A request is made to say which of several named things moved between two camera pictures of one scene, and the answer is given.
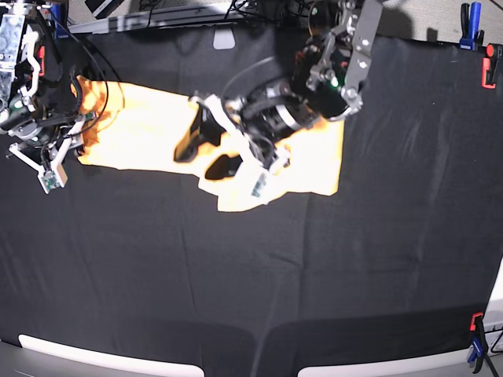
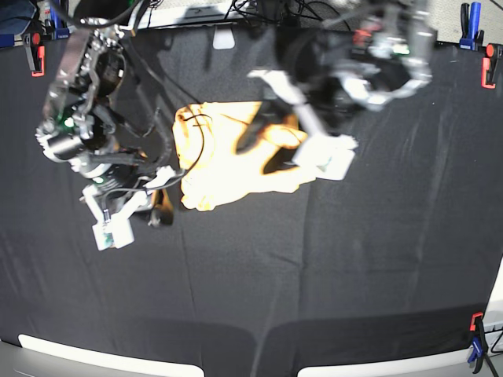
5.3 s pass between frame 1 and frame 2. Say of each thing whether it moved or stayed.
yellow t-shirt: moved
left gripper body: moved
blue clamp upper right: stayed
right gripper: moved
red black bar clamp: stayed
